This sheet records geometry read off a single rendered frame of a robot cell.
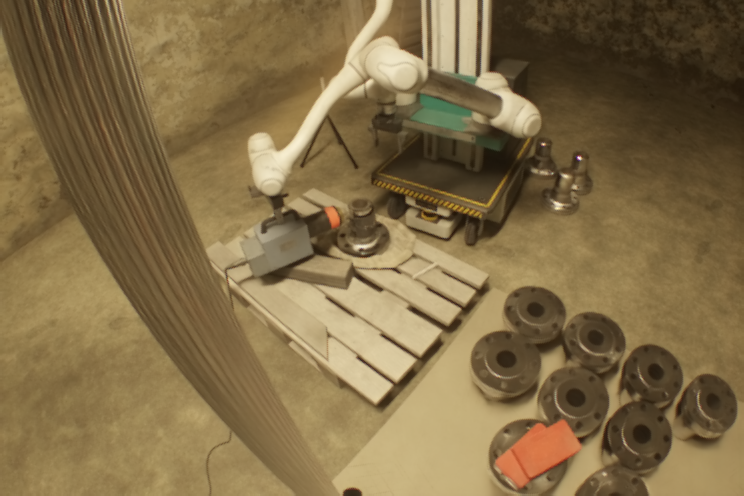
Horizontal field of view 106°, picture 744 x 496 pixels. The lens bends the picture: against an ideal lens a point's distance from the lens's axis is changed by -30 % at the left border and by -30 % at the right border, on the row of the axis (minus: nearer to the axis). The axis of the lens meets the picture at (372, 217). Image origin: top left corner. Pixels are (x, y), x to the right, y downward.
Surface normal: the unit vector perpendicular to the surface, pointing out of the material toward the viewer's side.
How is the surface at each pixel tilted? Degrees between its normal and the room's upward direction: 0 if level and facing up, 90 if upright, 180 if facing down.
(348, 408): 0
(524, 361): 0
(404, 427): 0
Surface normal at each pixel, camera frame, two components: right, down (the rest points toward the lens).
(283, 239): 0.51, 0.51
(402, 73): 0.26, 0.56
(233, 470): -0.07, -0.78
